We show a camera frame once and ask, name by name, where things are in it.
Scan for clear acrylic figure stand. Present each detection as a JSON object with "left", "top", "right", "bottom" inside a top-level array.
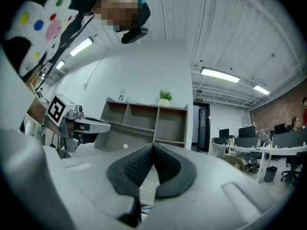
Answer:
[{"left": 117, "top": 87, "right": 127, "bottom": 103}]

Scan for laptop with stickers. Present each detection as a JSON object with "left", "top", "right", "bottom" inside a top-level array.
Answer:
[{"left": 257, "top": 128, "right": 271, "bottom": 141}]

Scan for white office desk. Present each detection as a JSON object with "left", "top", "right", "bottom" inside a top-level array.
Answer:
[{"left": 210, "top": 141, "right": 307, "bottom": 183}]

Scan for dark desk partition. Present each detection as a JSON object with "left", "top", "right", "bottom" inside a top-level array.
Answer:
[
  {"left": 234, "top": 137, "right": 259, "bottom": 148},
  {"left": 272, "top": 127, "right": 307, "bottom": 149}
]

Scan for black swivel chair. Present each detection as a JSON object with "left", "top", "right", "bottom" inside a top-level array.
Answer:
[{"left": 280, "top": 149, "right": 303, "bottom": 182}]

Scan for black head camera cable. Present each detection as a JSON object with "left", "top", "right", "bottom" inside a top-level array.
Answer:
[{"left": 35, "top": 13, "right": 96, "bottom": 93}]

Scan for white hanging cord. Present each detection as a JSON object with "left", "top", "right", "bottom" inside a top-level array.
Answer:
[{"left": 83, "top": 49, "right": 111, "bottom": 90}]

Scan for dark waste bin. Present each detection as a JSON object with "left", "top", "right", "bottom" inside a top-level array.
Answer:
[{"left": 263, "top": 166, "right": 278, "bottom": 183}]

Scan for black shirt with plush patch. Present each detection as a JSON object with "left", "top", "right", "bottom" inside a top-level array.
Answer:
[{"left": 1, "top": 0, "right": 107, "bottom": 80}]

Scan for potted green plant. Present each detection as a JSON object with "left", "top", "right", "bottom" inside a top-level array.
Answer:
[{"left": 158, "top": 89, "right": 173, "bottom": 107}]

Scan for grey open shelf unit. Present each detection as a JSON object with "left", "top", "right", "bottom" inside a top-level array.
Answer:
[{"left": 94, "top": 97, "right": 189, "bottom": 153}]

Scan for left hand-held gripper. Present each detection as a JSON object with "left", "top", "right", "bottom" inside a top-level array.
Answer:
[{"left": 45, "top": 92, "right": 112, "bottom": 153}]

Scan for black framed door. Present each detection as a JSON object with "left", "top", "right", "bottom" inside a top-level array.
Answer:
[{"left": 192, "top": 101, "right": 211, "bottom": 153}]

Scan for person's white trousers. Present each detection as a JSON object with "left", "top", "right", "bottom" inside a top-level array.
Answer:
[{"left": 0, "top": 44, "right": 36, "bottom": 131}]

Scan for person's left hand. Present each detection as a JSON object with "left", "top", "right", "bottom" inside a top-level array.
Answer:
[{"left": 66, "top": 121, "right": 75, "bottom": 138}]

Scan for black head-mounted camera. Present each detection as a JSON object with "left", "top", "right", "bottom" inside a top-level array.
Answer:
[{"left": 119, "top": 0, "right": 152, "bottom": 45}]

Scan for person's face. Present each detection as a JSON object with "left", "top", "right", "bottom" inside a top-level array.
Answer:
[{"left": 92, "top": 0, "right": 140, "bottom": 32}]

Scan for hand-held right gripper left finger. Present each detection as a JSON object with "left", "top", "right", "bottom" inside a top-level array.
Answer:
[{"left": 0, "top": 127, "right": 154, "bottom": 230}]

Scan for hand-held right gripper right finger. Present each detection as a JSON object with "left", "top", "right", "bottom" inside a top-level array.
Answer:
[{"left": 141, "top": 142, "right": 295, "bottom": 230}]

